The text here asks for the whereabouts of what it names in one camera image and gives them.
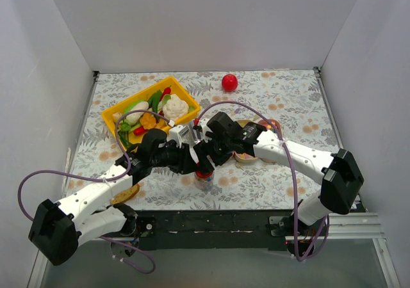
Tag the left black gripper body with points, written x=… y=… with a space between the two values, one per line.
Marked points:
x=182 y=159

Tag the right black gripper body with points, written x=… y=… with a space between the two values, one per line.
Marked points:
x=212 y=149

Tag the red jar lid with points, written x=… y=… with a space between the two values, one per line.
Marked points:
x=202 y=175

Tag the clear glass jar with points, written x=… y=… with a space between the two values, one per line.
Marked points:
x=204 y=184

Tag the tray of pale jelly candies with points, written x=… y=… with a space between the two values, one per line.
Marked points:
x=244 y=158

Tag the tray of star candies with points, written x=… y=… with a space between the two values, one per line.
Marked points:
x=274 y=127

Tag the metal scoop spoon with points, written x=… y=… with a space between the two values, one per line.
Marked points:
x=196 y=132

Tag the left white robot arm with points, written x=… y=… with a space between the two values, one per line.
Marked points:
x=80 y=206

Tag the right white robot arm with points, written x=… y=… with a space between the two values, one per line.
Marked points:
x=338 y=174

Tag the orange bell pepper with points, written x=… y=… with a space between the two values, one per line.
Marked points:
x=148 y=121

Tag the white radish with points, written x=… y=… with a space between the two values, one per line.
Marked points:
x=138 y=110

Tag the yellow plastic basket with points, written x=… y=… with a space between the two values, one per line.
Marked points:
x=115 y=116

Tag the white cauliflower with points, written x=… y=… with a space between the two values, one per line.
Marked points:
x=175 y=108

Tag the red apple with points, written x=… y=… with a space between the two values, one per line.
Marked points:
x=229 y=83

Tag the bread slice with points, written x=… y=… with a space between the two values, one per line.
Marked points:
x=125 y=195

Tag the red chili pepper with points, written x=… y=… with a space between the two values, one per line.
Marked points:
x=166 y=91

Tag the floral table mat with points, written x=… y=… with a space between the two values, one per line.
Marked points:
x=292 y=97

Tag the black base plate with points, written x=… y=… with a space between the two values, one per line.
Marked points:
x=220 y=229

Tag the aluminium frame rail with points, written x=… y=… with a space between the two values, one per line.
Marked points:
x=351 y=226

